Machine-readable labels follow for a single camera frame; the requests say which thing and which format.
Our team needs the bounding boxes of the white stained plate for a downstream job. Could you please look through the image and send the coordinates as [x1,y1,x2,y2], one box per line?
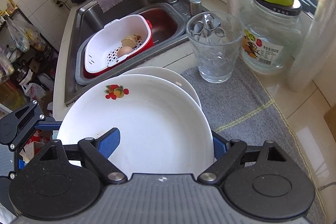
[58,75,214,176]

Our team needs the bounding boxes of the white fruit plate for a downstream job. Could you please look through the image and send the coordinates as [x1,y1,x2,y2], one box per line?
[120,66,202,109]

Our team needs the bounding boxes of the right plastic wrap roll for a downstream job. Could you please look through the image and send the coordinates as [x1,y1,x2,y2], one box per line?
[288,0,335,93]

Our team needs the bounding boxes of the clear glass mug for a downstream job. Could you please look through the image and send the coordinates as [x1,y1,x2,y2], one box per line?
[186,11,244,84]

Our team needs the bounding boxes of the stainless steel sink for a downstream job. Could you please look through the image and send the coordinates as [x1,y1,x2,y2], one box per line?
[64,0,211,106]

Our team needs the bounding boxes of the grey blue checked towel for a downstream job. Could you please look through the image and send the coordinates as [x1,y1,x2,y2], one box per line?
[180,56,326,224]

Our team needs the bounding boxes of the soap dispenser pump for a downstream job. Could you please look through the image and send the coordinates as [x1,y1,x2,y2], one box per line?
[189,0,202,16]

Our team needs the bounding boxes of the white colander basket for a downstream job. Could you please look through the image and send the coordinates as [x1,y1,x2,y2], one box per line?
[84,14,153,75]

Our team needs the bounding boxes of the red basin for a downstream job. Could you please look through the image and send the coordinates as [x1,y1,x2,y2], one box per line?
[76,5,183,80]

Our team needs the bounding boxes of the glass jar green lid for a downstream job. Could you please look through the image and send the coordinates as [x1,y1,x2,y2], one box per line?
[240,0,303,75]

